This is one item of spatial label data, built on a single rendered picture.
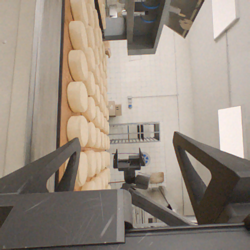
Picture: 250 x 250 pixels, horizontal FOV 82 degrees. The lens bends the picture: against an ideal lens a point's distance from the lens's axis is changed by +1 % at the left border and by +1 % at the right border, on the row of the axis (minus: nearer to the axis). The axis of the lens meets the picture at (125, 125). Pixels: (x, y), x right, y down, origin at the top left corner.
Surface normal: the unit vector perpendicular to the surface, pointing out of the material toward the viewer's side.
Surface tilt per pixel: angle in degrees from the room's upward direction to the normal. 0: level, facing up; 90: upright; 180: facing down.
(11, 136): 90
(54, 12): 90
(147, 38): 90
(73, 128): 90
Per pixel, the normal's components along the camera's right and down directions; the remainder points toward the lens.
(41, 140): -0.01, -0.18
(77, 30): 0.00, 0.09
